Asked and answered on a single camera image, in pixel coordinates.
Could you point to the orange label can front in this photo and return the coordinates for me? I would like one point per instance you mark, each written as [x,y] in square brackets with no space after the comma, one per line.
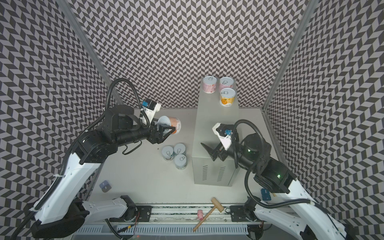
[227,97]

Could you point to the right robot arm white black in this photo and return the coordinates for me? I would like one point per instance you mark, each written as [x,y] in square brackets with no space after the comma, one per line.
[297,213]

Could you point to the can teal label back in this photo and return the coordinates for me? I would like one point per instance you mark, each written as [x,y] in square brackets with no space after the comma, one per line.
[180,149]

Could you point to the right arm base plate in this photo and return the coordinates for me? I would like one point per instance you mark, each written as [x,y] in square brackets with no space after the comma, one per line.
[239,214]

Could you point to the pink label can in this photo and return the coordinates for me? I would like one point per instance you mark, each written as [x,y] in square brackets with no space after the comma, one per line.
[226,82]
[209,84]

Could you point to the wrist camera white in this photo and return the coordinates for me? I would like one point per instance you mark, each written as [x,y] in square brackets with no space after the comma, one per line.
[148,111]
[224,133]

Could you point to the small blue grey block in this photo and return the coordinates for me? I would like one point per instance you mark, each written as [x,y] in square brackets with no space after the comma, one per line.
[105,186]

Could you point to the wooden mallet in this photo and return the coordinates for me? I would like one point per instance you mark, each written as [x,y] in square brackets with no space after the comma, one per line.
[217,206]

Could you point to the can teal label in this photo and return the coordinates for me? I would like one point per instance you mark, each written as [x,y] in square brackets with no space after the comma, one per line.
[180,161]
[180,149]

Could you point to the small pink toy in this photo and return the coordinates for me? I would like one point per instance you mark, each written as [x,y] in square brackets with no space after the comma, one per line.
[200,214]

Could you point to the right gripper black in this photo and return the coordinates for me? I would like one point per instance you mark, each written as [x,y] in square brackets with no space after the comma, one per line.
[220,153]

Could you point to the aluminium rail frame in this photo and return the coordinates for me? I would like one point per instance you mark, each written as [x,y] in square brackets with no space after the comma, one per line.
[192,214]

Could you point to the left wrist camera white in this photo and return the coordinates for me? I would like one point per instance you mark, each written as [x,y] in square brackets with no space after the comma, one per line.
[148,111]

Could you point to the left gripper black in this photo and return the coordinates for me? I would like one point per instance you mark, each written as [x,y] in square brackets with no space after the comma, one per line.
[159,138]

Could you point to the grey metal cabinet box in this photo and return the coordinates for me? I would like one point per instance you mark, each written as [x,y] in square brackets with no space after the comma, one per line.
[210,112]

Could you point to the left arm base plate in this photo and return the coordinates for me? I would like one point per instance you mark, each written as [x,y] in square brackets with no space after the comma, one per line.
[135,214]

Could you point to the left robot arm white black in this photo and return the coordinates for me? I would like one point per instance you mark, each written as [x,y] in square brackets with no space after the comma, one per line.
[58,213]

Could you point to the white vent grille strip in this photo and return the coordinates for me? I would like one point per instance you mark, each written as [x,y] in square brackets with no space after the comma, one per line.
[167,230]

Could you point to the can teal label right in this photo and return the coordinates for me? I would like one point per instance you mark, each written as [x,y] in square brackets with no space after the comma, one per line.
[180,161]

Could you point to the small blue box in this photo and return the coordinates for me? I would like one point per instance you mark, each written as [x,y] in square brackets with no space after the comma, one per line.
[266,195]

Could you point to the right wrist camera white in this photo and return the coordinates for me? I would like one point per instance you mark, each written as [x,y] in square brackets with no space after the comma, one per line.
[224,133]

